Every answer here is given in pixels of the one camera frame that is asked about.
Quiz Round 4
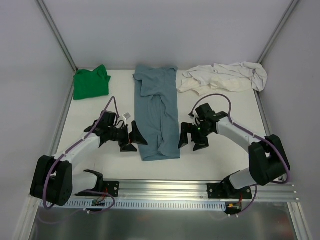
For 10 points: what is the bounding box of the right aluminium frame post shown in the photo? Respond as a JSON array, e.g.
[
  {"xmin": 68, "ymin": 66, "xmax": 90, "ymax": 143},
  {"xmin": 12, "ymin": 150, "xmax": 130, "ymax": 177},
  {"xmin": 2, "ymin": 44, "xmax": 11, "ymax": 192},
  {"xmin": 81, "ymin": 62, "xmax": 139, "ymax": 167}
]
[{"xmin": 257, "ymin": 0, "xmax": 301, "ymax": 65}]

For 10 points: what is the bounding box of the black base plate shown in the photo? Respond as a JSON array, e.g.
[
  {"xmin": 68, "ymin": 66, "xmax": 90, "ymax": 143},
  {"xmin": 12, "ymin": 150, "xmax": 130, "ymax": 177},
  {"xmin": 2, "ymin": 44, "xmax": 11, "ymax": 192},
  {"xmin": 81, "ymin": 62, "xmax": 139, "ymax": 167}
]
[
  {"xmin": 75, "ymin": 180, "xmax": 120, "ymax": 197},
  {"xmin": 206, "ymin": 182, "xmax": 253, "ymax": 200}
]

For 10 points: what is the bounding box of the blue t shirt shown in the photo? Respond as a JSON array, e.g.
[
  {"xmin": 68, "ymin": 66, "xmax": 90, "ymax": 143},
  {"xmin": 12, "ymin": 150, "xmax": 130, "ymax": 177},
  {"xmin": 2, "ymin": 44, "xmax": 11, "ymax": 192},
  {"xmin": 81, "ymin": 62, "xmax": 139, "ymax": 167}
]
[{"xmin": 133, "ymin": 65, "xmax": 181, "ymax": 162}]

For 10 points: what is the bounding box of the green t shirt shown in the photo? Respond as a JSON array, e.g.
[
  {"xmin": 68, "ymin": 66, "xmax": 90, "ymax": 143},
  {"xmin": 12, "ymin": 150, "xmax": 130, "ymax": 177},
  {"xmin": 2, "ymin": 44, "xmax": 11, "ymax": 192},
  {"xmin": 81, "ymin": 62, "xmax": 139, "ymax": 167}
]
[{"xmin": 73, "ymin": 64, "xmax": 111, "ymax": 101}]

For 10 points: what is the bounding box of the left aluminium frame post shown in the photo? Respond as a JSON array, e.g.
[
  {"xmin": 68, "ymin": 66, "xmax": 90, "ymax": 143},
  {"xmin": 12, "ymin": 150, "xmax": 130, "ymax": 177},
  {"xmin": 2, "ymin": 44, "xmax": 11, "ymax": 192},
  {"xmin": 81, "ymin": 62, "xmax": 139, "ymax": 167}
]
[{"xmin": 35, "ymin": 0, "xmax": 78, "ymax": 72}]

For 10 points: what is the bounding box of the slotted white cable duct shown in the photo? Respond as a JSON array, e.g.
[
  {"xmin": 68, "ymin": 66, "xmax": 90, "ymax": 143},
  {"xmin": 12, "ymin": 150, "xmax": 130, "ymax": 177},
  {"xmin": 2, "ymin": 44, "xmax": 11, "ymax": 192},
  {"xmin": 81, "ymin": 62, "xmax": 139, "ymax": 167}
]
[{"xmin": 39, "ymin": 198, "xmax": 228, "ymax": 211}]

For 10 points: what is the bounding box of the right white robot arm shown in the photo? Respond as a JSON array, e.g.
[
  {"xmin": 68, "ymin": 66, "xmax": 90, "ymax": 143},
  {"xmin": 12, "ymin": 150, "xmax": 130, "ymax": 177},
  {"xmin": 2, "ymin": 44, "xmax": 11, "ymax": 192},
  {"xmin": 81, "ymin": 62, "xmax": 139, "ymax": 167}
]
[{"xmin": 178, "ymin": 103, "xmax": 290, "ymax": 199}]

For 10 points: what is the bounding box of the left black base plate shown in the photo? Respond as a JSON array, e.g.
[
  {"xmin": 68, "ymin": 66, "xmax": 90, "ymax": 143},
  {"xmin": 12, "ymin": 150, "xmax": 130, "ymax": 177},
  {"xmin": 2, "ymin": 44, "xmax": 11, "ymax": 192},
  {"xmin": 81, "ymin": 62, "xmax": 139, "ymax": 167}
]
[{"xmin": 75, "ymin": 180, "xmax": 120, "ymax": 197}]

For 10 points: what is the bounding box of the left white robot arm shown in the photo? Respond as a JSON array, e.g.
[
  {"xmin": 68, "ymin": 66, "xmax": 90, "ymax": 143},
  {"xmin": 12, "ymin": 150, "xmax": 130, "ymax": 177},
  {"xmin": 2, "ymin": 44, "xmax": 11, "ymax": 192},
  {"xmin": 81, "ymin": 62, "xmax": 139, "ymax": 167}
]
[{"xmin": 29, "ymin": 111, "xmax": 148, "ymax": 207}]

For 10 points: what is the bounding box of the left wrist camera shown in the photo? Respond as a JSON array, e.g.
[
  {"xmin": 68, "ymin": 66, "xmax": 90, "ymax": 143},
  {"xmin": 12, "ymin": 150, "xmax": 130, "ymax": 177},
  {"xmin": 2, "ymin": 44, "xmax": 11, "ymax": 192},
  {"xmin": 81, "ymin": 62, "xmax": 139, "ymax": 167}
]
[{"xmin": 122, "ymin": 112, "xmax": 131, "ymax": 120}]

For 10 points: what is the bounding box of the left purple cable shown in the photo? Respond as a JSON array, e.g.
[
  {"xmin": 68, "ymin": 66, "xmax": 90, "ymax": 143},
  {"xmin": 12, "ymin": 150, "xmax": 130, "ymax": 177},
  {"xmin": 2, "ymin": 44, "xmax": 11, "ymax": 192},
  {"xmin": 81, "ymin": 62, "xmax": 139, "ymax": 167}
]
[{"xmin": 41, "ymin": 96, "xmax": 120, "ymax": 214}]

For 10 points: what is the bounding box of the aluminium frame post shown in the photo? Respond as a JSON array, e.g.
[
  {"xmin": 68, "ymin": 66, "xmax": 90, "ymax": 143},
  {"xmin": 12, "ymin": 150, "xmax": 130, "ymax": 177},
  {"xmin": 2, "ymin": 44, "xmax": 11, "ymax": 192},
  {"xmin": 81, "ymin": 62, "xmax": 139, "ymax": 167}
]
[
  {"xmin": 257, "ymin": 0, "xmax": 301, "ymax": 65},
  {"xmin": 35, "ymin": 0, "xmax": 78, "ymax": 72}
]

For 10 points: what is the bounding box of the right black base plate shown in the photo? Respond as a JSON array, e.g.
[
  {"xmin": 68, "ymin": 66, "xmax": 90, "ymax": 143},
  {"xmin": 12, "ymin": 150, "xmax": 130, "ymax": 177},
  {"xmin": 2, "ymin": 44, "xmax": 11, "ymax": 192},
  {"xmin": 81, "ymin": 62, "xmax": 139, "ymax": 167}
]
[{"xmin": 206, "ymin": 182, "xmax": 253, "ymax": 200}]

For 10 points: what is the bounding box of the white t shirt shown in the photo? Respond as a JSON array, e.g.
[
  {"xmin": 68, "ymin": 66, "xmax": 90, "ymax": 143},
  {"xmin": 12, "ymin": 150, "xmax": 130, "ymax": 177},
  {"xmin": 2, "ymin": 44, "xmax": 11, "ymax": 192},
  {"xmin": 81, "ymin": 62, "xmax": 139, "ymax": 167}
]
[{"xmin": 182, "ymin": 61, "xmax": 268, "ymax": 92}]

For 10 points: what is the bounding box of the aluminium mounting rail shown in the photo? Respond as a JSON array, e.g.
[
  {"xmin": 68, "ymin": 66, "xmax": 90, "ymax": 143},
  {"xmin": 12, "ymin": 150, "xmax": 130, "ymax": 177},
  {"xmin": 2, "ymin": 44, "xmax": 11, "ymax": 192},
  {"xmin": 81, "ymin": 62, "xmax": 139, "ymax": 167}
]
[{"xmin": 29, "ymin": 178, "xmax": 300, "ymax": 202}]

